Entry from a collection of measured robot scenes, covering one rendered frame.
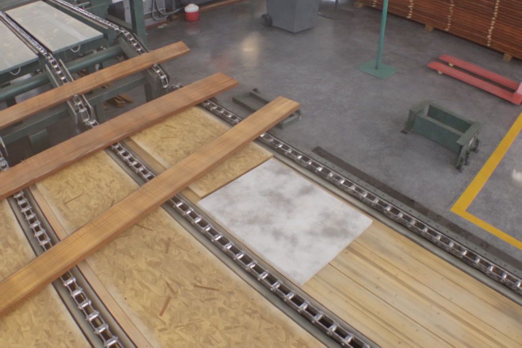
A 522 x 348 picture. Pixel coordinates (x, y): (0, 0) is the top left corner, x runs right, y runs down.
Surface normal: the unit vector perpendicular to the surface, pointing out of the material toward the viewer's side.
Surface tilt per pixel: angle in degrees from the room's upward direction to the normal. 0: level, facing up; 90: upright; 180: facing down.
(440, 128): 90
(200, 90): 0
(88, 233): 0
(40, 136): 90
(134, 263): 0
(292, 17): 94
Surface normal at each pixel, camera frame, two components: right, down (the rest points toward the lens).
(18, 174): 0.01, -0.82
